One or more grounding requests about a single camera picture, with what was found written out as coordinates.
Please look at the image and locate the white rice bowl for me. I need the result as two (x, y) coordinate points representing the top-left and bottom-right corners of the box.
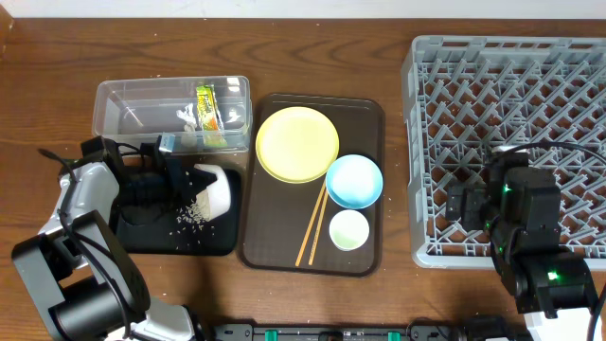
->
(194, 164), (231, 222)

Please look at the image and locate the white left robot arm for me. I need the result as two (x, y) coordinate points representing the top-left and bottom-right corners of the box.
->
(11, 136), (229, 340)

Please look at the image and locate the clear plastic waste bin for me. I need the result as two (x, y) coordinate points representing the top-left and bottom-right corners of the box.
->
(92, 76), (253, 154)

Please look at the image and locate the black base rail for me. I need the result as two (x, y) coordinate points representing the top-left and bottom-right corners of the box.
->
(213, 324), (526, 341)

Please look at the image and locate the green snack wrapper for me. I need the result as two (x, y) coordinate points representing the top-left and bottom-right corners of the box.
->
(196, 84), (227, 148)

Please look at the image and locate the small white green cup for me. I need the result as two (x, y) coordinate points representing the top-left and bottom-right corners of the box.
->
(329, 209), (370, 251)

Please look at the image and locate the grey plastic dishwasher rack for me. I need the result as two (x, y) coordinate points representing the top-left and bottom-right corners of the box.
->
(401, 36), (605, 271)

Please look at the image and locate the light blue bowl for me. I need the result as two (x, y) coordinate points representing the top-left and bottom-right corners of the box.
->
(326, 154), (383, 209)

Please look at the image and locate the clear plastic wrap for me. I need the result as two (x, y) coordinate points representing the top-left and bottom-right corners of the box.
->
(176, 103), (198, 148)

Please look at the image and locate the black plastic waste tray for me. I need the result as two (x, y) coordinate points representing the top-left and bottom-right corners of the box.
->
(110, 169), (242, 256)

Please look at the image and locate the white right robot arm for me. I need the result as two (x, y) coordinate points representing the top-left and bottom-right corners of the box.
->
(445, 148), (605, 340)

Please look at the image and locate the pile of rice grains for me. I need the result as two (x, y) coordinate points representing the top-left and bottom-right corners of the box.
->
(176, 186), (211, 234)

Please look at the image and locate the yellow round plate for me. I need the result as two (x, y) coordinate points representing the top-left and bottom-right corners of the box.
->
(255, 106), (340, 184)

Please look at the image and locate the wooden chopstick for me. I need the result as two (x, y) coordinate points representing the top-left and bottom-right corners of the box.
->
(308, 186), (329, 266)
(294, 182), (326, 267)

